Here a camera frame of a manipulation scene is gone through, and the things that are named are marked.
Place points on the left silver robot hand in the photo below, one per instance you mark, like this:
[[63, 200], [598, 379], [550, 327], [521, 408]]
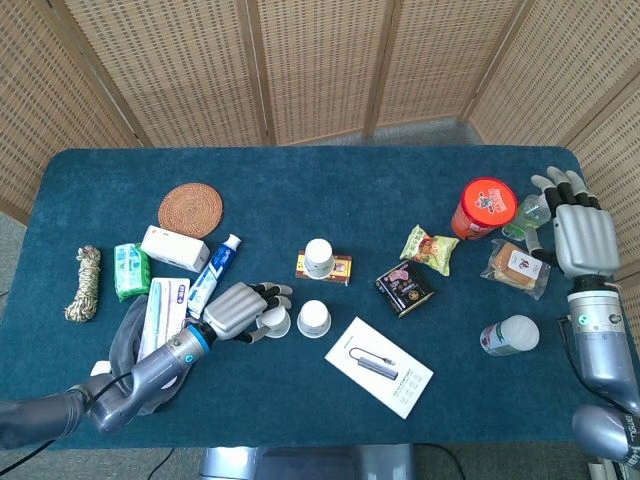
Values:
[[232, 310]]

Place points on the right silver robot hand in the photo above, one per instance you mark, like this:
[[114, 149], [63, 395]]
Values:
[[585, 240]]

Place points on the white floral paper cup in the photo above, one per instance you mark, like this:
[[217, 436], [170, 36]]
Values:
[[314, 317], [319, 255], [276, 322]]

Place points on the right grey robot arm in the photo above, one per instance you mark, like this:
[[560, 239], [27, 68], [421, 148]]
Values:
[[602, 350]]

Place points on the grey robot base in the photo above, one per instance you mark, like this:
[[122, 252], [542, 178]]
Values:
[[310, 465]]

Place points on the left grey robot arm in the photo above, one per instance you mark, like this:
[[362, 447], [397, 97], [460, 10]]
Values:
[[150, 372]]

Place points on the blue white toothpaste tube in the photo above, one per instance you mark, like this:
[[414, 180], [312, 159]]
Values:
[[212, 275]]

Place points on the green plastic water bottle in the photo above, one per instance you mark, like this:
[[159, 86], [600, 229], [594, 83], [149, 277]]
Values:
[[522, 220]]

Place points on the pink blue toothbrush pack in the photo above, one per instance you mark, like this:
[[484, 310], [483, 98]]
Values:
[[165, 305]]

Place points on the packaged bread slice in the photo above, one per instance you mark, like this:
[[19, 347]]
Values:
[[517, 267]]

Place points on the white stapler box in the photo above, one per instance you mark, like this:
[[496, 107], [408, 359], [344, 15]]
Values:
[[172, 247]]

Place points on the red instant noodle tub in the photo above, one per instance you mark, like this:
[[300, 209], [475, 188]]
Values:
[[487, 202]]

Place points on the green wet wipes pack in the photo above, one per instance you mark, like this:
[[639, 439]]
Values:
[[131, 272]]

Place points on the round woven rattan coaster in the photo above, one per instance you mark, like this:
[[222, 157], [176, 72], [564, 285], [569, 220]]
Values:
[[190, 210]]

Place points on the grey cloth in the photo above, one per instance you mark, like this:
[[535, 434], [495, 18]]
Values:
[[125, 330]]

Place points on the small yellow red box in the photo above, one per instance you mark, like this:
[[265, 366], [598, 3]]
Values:
[[342, 267]]

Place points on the white lidded jar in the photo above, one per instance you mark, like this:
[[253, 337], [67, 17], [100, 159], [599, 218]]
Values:
[[515, 335]]

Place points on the blue table cloth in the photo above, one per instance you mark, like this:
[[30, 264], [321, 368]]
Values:
[[300, 200]]

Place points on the green snack packet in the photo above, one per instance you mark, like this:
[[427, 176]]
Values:
[[427, 247]]

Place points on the white USB hub box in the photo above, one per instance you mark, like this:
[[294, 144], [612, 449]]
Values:
[[380, 370]]

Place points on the black glossy packet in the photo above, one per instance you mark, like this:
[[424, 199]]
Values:
[[405, 290]]

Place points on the woven bamboo folding screen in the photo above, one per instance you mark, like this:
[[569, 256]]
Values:
[[320, 65]]

